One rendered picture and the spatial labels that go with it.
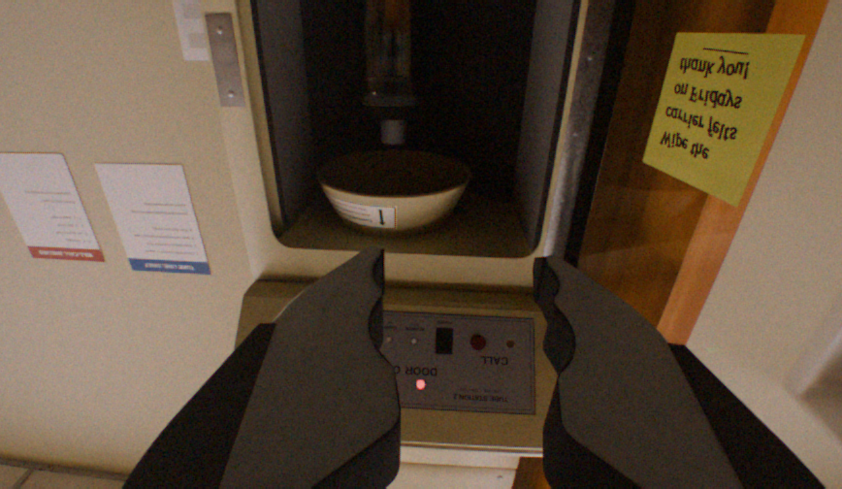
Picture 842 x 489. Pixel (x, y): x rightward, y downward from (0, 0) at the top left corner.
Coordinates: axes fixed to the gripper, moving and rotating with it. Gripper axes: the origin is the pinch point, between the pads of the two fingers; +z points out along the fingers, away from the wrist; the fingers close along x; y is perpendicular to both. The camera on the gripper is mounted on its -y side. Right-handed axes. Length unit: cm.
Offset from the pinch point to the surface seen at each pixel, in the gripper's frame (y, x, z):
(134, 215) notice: 30, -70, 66
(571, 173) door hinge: 3.3, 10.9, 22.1
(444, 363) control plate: 20.1, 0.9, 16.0
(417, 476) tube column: 50, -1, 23
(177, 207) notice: 27, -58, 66
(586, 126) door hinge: -0.7, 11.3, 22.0
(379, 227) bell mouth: 10.9, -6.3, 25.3
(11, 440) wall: 128, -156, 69
